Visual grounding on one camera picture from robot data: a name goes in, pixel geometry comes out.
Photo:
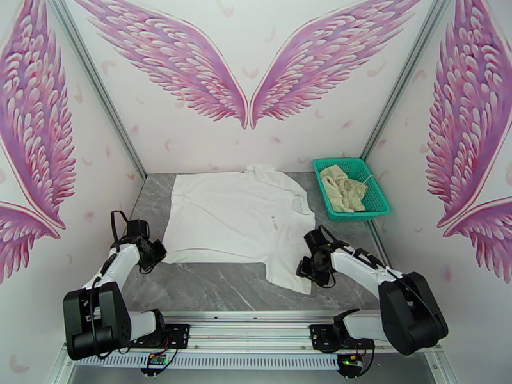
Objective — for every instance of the beige elastic-waist shorts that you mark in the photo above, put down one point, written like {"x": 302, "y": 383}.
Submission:
{"x": 344, "y": 191}

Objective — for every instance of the white t-shirt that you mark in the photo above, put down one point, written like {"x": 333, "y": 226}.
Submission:
{"x": 232, "y": 219}

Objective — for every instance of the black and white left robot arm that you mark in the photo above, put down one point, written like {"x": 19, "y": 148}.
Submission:
{"x": 100, "y": 319}

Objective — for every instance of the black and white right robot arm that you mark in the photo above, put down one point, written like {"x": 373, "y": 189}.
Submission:
{"x": 408, "y": 315}

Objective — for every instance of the green plastic basket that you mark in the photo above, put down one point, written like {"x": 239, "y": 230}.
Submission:
{"x": 376, "y": 195}

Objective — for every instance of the small green circuit board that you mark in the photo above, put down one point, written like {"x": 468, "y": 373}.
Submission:
{"x": 157, "y": 359}
{"x": 350, "y": 360}

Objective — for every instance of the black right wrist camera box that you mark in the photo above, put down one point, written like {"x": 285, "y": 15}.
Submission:
{"x": 316, "y": 239}

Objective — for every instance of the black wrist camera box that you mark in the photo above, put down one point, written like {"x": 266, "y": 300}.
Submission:
{"x": 138, "y": 229}
{"x": 316, "y": 239}

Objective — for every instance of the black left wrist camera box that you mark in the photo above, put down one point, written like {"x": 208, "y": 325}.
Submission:
{"x": 138, "y": 229}

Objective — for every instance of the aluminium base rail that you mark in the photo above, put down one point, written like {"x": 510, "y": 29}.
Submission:
{"x": 248, "y": 331}

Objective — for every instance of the aluminium frame post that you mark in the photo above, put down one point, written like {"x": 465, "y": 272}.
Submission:
{"x": 404, "y": 75}
{"x": 96, "y": 81}

